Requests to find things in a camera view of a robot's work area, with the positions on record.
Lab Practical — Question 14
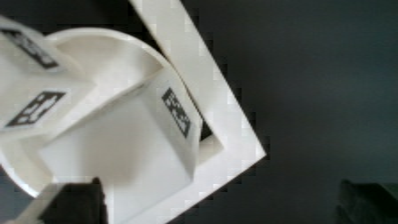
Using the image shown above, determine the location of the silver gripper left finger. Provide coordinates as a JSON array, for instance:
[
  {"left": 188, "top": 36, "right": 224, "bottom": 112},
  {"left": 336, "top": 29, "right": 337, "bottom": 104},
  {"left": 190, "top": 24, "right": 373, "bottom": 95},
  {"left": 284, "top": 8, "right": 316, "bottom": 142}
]
[{"left": 10, "top": 178, "right": 108, "bottom": 224}]

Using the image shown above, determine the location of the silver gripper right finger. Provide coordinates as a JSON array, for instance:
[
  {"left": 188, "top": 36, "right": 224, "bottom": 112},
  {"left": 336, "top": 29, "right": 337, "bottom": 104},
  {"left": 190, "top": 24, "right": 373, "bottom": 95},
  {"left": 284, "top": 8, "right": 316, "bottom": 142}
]
[{"left": 334, "top": 180, "right": 398, "bottom": 224}]

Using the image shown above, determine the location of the white stool leg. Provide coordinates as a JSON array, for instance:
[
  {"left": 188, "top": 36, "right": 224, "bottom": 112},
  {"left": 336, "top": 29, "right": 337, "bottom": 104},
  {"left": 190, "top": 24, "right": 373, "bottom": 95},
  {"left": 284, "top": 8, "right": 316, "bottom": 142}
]
[
  {"left": 39, "top": 69, "right": 202, "bottom": 224},
  {"left": 0, "top": 15, "right": 94, "bottom": 142}
]

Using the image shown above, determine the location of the white right fence bar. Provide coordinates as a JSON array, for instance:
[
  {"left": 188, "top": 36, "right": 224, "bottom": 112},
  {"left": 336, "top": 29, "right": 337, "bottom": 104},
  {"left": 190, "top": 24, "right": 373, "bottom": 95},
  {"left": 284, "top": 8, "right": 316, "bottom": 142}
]
[{"left": 128, "top": 0, "right": 265, "bottom": 224}]

